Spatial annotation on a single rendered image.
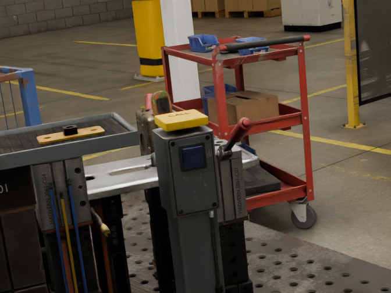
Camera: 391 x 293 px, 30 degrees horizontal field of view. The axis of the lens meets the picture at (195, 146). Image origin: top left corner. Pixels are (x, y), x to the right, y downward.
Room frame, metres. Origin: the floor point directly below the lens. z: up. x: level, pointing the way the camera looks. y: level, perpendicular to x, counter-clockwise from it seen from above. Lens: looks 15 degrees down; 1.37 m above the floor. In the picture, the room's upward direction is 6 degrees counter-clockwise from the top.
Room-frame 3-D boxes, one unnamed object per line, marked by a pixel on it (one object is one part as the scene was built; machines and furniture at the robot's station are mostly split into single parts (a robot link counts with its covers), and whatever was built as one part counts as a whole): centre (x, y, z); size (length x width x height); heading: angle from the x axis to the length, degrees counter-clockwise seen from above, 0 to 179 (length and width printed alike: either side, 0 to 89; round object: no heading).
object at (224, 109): (3.58, -0.22, 0.49); 0.81 x 0.47 x 0.97; 20
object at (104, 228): (1.03, 0.15, 1.00); 0.12 x 0.01 x 0.01; 17
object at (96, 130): (0.92, 0.16, 1.17); 0.08 x 0.04 x 0.01; 107
